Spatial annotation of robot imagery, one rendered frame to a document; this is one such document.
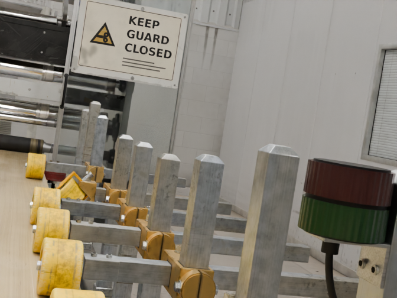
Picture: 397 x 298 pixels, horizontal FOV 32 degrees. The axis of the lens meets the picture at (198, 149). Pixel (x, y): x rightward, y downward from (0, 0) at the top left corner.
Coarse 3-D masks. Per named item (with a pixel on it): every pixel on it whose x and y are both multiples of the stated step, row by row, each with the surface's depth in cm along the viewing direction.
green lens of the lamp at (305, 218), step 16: (304, 208) 46; (320, 208) 45; (336, 208) 44; (352, 208) 44; (304, 224) 46; (320, 224) 45; (336, 224) 44; (352, 224) 44; (368, 224) 44; (384, 224) 45; (352, 240) 44; (368, 240) 45; (384, 240) 46
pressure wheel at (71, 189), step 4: (68, 180) 170; (72, 180) 169; (64, 184) 171; (68, 184) 167; (72, 184) 168; (76, 184) 169; (60, 188) 169; (64, 188) 166; (68, 188) 167; (72, 188) 167; (76, 188) 168; (80, 188) 170; (64, 192) 166; (68, 192) 167; (72, 192) 167; (76, 192) 168; (80, 192) 169; (64, 196) 166; (68, 196) 167; (72, 196) 167; (76, 196) 168; (80, 196) 168; (84, 196) 169
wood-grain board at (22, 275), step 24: (0, 168) 230; (24, 168) 240; (0, 192) 179; (24, 192) 186; (0, 216) 147; (24, 216) 151; (0, 240) 125; (24, 240) 128; (0, 264) 108; (24, 264) 111; (0, 288) 96; (24, 288) 98
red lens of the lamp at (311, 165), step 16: (320, 176) 45; (336, 176) 44; (352, 176) 44; (368, 176) 44; (384, 176) 45; (320, 192) 45; (336, 192) 44; (352, 192) 44; (368, 192) 44; (384, 192) 45
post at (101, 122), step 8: (96, 120) 216; (104, 120) 215; (96, 128) 215; (104, 128) 216; (96, 136) 215; (104, 136) 216; (96, 144) 215; (104, 144) 216; (96, 152) 216; (96, 160) 216; (96, 200) 217
